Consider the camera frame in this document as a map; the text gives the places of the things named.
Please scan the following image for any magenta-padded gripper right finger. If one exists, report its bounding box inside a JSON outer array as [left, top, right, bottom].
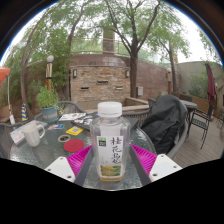
[[129, 143, 184, 187]]

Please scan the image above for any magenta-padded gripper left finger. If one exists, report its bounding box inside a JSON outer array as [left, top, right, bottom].
[[44, 144, 97, 187]]

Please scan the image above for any clear white-capped drink bottle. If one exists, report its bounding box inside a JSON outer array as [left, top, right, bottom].
[[89, 101, 132, 183]]

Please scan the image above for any flat round red coaster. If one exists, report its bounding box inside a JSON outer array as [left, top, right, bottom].
[[63, 138, 86, 154]]

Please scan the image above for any beige tape roll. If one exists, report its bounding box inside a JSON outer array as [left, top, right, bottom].
[[57, 134, 72, 143]]

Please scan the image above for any dark laptop with stickers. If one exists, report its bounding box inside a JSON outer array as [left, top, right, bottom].
[[70, 114, 139, 133]]

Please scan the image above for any black jacket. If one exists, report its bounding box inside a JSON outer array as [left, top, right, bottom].
[[140, 94, 189, 155]]

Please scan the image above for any colourful printed card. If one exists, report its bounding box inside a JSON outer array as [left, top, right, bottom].
[[48, 123, 66, 131]]

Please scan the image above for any white printed booklet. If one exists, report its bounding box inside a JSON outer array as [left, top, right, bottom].
[[58, 112, 87, 122]]

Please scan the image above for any cream ribbed mug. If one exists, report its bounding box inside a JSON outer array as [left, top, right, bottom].
[[21, 122, 46, 148]]

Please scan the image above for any black metal chair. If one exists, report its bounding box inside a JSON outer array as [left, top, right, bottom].
[[188, 103, 216, 150]]

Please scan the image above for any green plant in blue pot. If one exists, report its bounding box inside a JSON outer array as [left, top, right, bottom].
[[35, 84, 61, 124]]

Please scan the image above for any blue yellow striped bollard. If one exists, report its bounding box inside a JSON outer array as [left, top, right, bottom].
[[20, 103, 29, 123]]

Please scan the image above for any closed maroon patio umbrella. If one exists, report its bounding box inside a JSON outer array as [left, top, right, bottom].
[[204, 60, 218, 108]]

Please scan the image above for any wooden globe lamp post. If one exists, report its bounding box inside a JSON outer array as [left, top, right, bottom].
[[45, 54, 55, 91]]

